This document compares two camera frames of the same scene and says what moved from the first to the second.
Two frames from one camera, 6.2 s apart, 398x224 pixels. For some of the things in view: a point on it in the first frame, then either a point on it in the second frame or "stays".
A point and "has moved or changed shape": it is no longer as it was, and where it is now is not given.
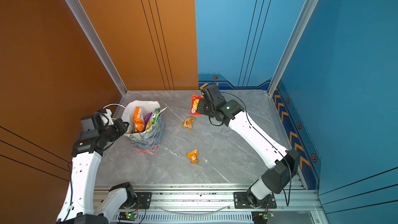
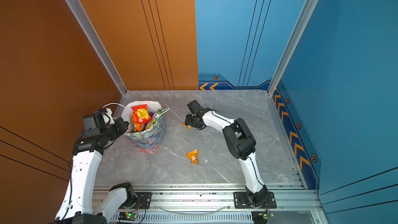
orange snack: x=193 y=155 stays
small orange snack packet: x=188 y=123 stays
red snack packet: x=194 y=103 has moved or changed shape
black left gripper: x=118 y=123 stays
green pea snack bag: x=154 y=117 stays
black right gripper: x=201 y=108 to x=187 y=120
